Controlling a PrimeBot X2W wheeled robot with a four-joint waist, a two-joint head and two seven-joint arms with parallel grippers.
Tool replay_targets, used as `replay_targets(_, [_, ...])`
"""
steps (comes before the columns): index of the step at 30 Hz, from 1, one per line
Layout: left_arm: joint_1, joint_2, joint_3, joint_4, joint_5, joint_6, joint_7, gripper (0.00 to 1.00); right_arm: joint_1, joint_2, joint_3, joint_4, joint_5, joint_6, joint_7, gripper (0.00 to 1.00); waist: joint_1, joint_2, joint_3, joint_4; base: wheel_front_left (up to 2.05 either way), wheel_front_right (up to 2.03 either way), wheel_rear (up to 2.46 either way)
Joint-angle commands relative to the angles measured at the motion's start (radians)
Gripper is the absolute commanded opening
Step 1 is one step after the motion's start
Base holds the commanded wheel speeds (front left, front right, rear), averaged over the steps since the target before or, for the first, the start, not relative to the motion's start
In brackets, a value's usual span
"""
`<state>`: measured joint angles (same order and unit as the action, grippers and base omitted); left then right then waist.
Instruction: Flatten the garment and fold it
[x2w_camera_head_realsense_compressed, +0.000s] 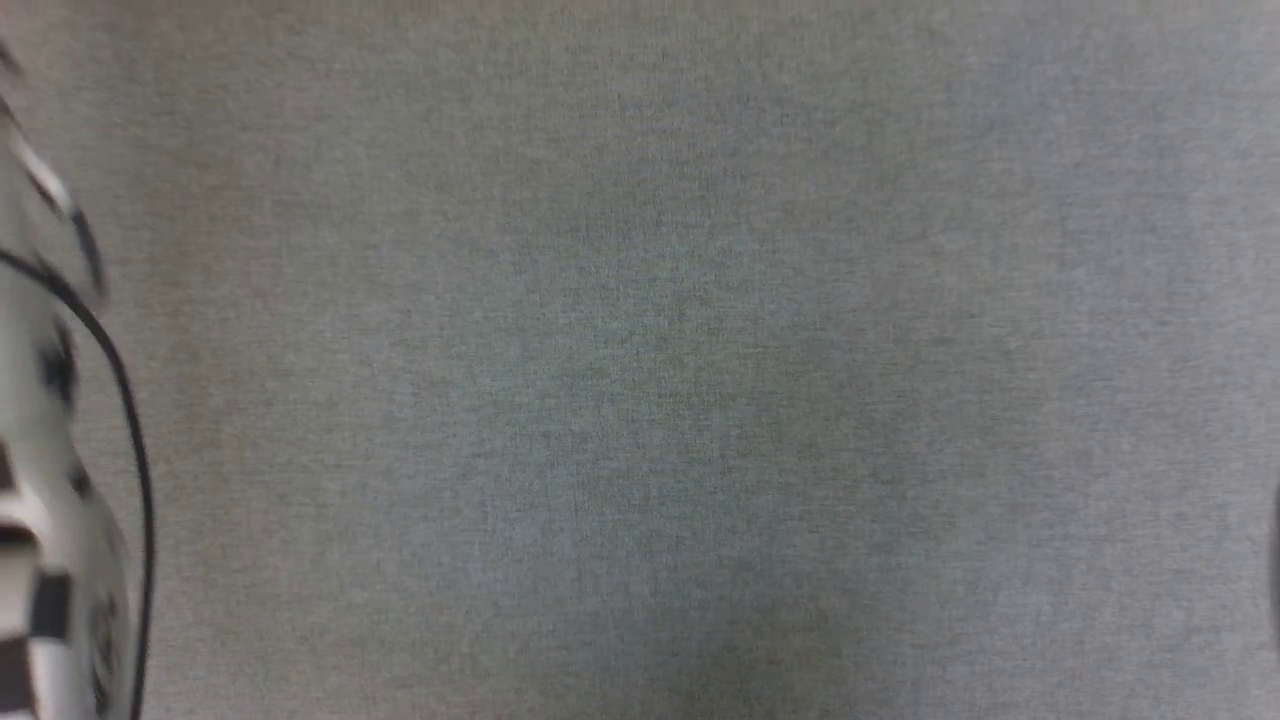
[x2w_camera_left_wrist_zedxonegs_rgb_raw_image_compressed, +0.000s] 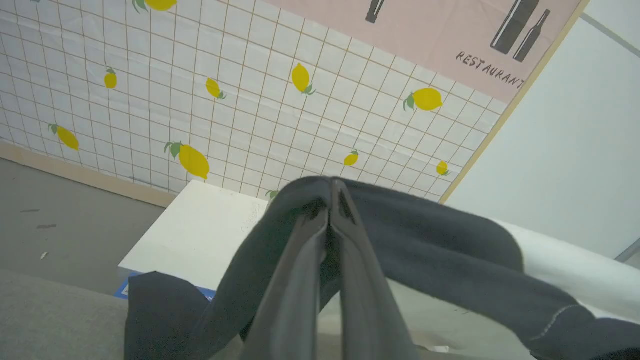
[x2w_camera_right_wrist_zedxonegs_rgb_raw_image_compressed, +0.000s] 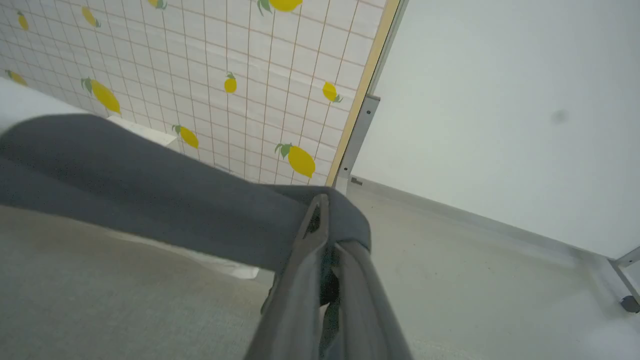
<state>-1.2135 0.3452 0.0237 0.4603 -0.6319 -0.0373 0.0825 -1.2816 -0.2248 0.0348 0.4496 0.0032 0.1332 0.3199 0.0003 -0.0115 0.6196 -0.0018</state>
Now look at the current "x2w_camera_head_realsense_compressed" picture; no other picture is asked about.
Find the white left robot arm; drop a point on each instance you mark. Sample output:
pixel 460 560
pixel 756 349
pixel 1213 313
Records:
pixel 40 480

